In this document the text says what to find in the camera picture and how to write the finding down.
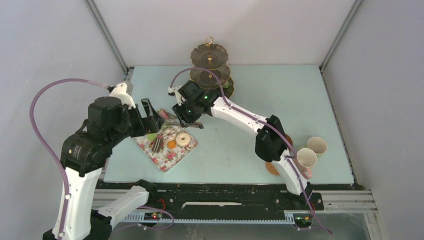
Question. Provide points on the chocolate drizzled donut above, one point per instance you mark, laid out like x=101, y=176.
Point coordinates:
x=169, y=134

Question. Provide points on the woven rattan coaster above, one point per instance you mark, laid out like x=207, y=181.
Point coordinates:
x=271, y=169
x=289, y=139

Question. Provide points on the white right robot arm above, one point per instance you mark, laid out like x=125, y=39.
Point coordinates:
x=271, y=143

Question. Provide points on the small orange pastry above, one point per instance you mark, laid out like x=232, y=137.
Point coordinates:
x=172, y=144

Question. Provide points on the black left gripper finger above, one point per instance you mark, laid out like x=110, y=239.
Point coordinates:
x=156, y=123
x=149, y=110

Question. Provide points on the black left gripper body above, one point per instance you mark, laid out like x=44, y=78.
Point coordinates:
x=138, y=125

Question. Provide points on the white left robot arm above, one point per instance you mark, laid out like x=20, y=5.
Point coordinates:
x=111, y=119

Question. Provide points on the left aluminium frame post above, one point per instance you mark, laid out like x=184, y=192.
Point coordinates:
x=107, y=35

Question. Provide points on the pink mug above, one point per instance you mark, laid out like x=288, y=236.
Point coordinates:
x=305, y=160

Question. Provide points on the right aluminium frame post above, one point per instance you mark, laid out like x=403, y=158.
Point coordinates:
x=340, y=34

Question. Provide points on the white glazed donut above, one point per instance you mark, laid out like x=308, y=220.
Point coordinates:
x=183, y=139

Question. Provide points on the cream paper cup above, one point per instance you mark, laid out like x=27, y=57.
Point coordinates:
x=318, y=145

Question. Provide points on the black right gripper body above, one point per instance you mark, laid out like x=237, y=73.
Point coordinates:
x=186, y=112

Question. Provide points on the aluminium frame post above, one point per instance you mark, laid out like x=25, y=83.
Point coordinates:
x=340, y=34
x=107, y=35

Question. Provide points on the green macaron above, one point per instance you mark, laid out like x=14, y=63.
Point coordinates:
x=151, y=136

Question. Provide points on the floral square tray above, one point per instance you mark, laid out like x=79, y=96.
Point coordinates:
x=167, y=158

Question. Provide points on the three tier dessert stand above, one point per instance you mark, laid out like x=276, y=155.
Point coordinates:
x=212, y=57

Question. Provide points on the stainless steel serving tongs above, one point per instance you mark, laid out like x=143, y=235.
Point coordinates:
x=172, y=118

